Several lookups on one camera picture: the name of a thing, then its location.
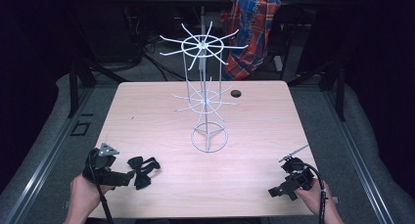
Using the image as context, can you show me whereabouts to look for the black bow tie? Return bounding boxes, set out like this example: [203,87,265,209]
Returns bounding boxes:
[126,156,161,191]

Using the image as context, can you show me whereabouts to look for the red blue plaid cloth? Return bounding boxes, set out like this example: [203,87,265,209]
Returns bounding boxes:
[219,0,282,82]

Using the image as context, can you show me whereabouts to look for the black floor cables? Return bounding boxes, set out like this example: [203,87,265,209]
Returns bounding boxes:
[139,32,188,82]

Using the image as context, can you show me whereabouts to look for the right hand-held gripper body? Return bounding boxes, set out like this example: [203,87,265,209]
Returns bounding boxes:
[278,144,316,191]

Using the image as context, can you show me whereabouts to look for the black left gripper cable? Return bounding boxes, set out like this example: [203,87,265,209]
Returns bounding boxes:
[86,151,115,224]

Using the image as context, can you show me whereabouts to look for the person's right hand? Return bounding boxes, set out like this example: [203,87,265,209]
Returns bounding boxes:
[295,178,335,216]

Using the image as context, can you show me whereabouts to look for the black metal frame stand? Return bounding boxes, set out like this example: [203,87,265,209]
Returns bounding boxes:
[67,54,129,119]
[286,56,347,122]

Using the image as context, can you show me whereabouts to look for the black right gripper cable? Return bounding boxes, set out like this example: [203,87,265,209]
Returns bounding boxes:
[301,162,328,224]

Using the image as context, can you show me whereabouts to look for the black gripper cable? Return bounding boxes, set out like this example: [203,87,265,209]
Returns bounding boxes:
[301,162,328,224]
[86,151,115,224]

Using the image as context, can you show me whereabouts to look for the person's left hand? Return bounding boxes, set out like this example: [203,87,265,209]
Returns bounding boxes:
[69,173,114,216]

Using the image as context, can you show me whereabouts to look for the aluminium floor rail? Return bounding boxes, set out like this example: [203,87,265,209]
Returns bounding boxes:
[322,88,396,224]
[1,86,96,224]

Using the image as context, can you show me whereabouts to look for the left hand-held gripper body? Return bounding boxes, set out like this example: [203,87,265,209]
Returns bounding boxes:
[82,143,132,188]

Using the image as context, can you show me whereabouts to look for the white wire display rack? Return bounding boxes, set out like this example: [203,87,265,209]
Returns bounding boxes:
[159,20,250,155]

